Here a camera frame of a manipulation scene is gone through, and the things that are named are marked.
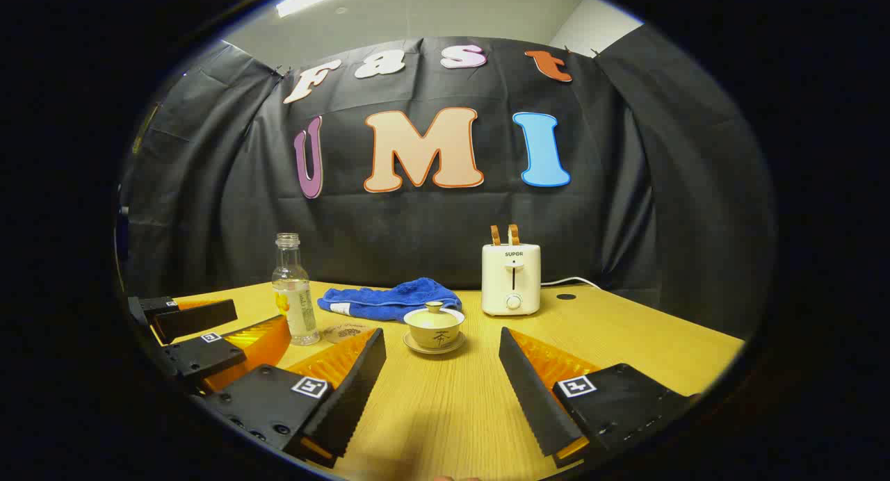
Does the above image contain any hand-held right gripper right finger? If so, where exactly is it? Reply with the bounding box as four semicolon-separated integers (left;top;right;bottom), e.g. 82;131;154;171
498;327;699;468

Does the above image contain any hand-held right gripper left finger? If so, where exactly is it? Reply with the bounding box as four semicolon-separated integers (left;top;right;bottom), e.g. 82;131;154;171
202;327;387;469

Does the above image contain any round cork coaster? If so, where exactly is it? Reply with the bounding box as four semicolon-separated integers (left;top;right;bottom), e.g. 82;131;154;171
322;320;380;344

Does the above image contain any cream ceramic teacup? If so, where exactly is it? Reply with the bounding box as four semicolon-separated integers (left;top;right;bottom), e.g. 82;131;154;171
403;307;466;350

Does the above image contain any clear glass water bottle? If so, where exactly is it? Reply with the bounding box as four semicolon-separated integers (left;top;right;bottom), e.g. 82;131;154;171
271;233;321;346

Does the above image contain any cream teacup lid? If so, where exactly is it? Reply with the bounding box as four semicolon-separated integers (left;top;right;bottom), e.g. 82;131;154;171
412;301;458;323

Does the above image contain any cream ceramic saucer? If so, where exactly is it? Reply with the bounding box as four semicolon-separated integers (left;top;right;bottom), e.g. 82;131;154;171
403;330;467;356

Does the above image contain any blue towel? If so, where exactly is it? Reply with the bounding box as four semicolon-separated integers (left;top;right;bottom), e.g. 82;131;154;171
317;277;464;323

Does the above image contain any cream toaster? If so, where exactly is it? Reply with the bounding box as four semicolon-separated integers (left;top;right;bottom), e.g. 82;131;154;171
481;243;542;317

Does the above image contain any white toaster cable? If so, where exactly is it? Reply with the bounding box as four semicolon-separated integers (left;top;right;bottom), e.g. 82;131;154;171
540;277;602;291

